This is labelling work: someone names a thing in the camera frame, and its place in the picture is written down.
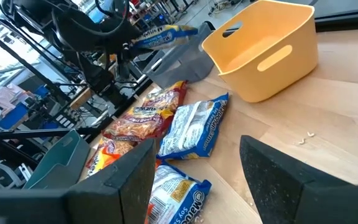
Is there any yellow plastic bin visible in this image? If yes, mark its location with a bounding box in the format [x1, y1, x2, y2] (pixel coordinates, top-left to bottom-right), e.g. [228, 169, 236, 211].
[201, 0, 319, 103]

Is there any teal plastic bin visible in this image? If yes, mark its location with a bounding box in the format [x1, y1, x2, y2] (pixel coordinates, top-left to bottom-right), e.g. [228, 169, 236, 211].
[22, 129, 91, 190]

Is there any blue Maruchan noodle packet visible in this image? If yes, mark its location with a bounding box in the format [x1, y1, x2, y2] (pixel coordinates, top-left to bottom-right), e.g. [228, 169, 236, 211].
[131, 24, 199, 51]
[156, 92, 229, 161]
[146, 161, 213, 224]

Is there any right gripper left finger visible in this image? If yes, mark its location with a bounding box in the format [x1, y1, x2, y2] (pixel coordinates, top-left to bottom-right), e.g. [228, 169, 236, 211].
[0, 138, 157, 224]

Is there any blue storage box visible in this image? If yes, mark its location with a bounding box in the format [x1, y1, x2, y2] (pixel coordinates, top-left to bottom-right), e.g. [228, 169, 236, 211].
[0, 102, 30, 130]

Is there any grey plastic bin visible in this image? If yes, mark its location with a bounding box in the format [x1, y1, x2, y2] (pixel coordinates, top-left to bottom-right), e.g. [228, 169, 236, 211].
[142, 22, 214, 90]

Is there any red Maruchan noodle packet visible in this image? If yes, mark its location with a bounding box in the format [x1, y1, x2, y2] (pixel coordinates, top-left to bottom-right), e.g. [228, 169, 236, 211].
[103, 104, 175, 142]
[141, 80, 188, 114]

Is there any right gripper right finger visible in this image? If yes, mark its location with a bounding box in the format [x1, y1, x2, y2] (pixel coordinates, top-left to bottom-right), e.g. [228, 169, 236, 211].
[239, 134, 358, 224]

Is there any black aluminium table frame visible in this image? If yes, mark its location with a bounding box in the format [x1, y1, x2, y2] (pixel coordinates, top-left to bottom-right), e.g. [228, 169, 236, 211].
[73, 7, 358, 144]

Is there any orange Maruchan noodle packet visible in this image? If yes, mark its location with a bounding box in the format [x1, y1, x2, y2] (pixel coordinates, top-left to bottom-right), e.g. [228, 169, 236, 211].
[85, 136, 136, 179]

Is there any pink cloth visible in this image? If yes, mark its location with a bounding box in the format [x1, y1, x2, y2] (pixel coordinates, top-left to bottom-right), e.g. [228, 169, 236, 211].
[0, 86, 27, 110]

